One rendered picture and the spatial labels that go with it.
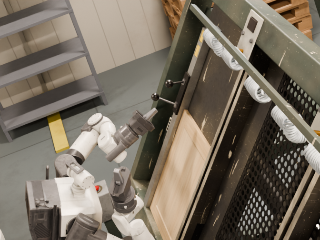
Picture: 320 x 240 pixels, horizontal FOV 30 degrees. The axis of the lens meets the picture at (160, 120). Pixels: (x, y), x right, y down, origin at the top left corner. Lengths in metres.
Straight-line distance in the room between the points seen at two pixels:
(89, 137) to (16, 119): 2.91
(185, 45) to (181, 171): 0.61
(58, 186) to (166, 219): 0.56
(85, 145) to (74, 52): 2.73
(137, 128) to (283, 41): 0.87
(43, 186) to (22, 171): 2.68
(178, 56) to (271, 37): 0.95
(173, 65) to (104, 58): 3.25
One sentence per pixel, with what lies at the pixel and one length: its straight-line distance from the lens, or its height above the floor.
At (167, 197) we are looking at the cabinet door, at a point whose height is 1.03.
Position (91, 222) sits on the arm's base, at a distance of 2.37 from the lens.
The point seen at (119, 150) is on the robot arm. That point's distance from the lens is 2.54.
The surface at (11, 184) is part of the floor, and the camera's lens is 5.15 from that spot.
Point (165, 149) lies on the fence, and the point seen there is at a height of 1.19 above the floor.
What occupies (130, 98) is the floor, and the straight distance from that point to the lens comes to 5.58.
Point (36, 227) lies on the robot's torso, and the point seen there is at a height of 1.33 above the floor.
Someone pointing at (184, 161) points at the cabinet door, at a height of 1.22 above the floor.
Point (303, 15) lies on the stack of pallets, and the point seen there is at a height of 0.31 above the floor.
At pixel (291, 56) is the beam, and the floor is 1.91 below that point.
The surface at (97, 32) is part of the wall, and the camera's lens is 5.98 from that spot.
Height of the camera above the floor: 2.89
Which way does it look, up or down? 34 degrees down
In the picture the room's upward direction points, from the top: 18 degrees counter-clockwise
